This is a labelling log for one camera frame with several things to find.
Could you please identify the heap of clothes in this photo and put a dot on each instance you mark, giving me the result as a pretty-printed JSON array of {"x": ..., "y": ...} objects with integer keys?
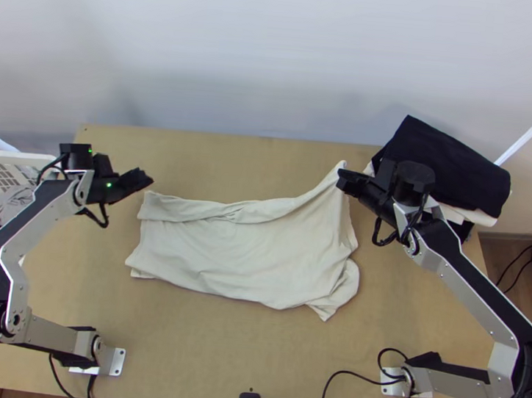
[{"x": 17, "y": 200}]

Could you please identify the white laundry basket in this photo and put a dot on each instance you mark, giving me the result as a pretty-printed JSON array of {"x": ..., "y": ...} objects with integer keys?
[{"x": 1, "y": 164}]

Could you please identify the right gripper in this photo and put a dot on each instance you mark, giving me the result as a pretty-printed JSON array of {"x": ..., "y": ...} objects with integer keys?
[{"x": 379, "y": 196}]

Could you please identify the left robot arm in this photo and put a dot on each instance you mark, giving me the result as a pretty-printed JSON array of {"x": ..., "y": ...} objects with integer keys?
[{"x": 49, "y": 200}]

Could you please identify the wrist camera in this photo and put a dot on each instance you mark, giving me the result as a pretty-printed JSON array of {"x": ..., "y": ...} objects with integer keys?
[
  {"x": 388, "y": 172},
  {"x": 104, "y": 163}
]

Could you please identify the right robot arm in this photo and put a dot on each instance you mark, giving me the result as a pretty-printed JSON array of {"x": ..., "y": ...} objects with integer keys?
[{"x": 463, "y": 265}]

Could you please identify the white t-shirt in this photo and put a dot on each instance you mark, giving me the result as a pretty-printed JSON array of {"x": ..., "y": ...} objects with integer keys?
[{"x": 244, "y": 243}]

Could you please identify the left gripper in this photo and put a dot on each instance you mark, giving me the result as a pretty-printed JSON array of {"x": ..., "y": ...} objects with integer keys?
[{"x": 110, "y": 189}]

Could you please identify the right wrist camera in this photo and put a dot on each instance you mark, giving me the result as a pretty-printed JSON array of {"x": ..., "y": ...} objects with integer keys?
[{"x": 388, "y": 172}]

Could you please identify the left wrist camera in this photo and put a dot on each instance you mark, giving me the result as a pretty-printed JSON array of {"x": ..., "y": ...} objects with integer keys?
[{"x": 104, "y": 163}]

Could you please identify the pile of folded clothes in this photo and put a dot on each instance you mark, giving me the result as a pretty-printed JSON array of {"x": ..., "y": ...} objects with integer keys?
[{"x": 448, "y": 172}]

